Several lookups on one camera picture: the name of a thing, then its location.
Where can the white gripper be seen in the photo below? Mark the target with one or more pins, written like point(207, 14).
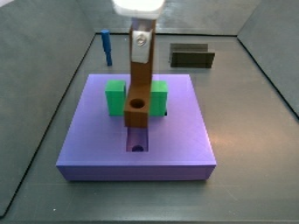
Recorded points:
point(140, 10)

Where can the brown T-shaped block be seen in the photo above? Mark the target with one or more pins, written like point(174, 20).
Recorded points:
point(136, 109)

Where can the blue cylindrical peg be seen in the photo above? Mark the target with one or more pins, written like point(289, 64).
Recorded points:
point(104, 34)

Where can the green U-shaped block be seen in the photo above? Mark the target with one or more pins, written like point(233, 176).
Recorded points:
point(116, 96)

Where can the purple base block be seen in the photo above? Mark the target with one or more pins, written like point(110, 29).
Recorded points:
point(100, 153)

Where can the black angle bracket fixture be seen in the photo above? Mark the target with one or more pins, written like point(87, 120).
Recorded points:
point(191, 55)

